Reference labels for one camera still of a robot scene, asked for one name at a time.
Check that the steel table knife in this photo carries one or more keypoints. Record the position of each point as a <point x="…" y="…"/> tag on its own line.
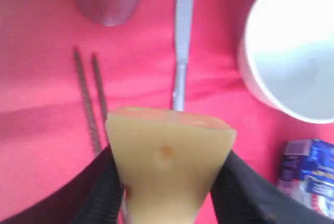
<point x="182" y="36"/>

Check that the brown wooden chopstick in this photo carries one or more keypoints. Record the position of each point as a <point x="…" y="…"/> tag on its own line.
<point x="101" y="93"/>
<point x="91" y="120"/>

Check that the yellow cheese wedge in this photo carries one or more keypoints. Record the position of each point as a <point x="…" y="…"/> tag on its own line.
<point x="167" y="161"/>

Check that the blue white milk carton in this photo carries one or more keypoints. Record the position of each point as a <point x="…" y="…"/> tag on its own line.
<point x="306" y="174"/>

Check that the lower brown wooden chopstick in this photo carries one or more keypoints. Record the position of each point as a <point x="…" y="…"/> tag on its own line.
<point x="91" y="120"/>

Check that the red tablecloth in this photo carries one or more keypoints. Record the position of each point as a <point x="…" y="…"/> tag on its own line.
<point x="45" y="140"/>

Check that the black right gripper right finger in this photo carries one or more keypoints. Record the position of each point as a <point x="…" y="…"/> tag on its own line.
<point x="241" y="195"/>

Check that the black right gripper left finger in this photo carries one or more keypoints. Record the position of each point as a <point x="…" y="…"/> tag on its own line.
<point x="93" y="196"/>

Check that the upper brown wooden chopstick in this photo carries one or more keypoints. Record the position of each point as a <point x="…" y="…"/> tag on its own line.
<point x="101" y="93"/>

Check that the white enamel bowl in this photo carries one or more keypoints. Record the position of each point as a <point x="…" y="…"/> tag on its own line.
<point x="285" y="57"/>

